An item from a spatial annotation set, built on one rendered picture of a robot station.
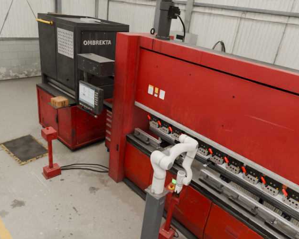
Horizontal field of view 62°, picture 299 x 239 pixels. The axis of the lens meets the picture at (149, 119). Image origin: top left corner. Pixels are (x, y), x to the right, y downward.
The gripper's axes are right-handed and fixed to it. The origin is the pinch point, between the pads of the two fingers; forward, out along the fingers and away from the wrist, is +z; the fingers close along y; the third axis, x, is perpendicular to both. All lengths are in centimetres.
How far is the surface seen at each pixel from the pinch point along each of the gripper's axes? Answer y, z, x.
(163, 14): -75, -177, -86
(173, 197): 4.8, 4.1, -2.6
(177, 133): -44, -47, -31
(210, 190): -16.8, -11.1, 30.2
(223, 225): -7, 17, 56
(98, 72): -22, -105, -143
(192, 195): -17.5, 9.5, 11.6
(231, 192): -23, -16, 51
